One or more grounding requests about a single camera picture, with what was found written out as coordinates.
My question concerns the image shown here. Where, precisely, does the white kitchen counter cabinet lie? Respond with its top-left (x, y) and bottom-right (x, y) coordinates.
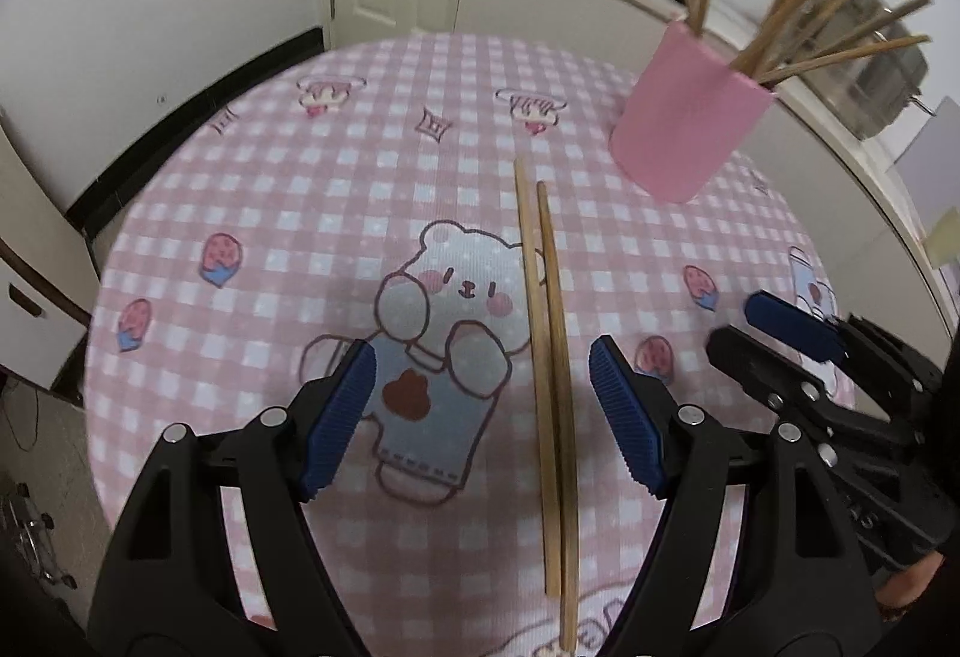
top-left (448, 0), bottom-right (957, 361)

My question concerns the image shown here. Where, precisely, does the pale green plastic cup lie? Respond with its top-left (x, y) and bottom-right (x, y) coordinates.
top-left (923, 207), bottom-right (960, 269)

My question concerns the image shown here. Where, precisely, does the white board on counter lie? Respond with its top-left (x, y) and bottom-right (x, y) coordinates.
top-left (895, 97), bottom-right (960, 231)

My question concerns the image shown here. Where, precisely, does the pink cylindrical utensil cup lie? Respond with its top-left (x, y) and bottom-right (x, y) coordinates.
top-left (608, 20), bottom-right (775, 203)

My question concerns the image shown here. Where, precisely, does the stainless steel steamer pot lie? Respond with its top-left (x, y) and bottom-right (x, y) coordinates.
top-left (802, 0), bottom-right (929, 140)

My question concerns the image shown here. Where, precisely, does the white wooden side cabinet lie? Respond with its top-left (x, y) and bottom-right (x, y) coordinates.
top-left (2, 139), bottom-right (99, 400)

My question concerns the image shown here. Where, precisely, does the pink checkered tablecloth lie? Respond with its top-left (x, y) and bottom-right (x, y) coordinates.
top-left (85, 35), bottom-right (836, 655)

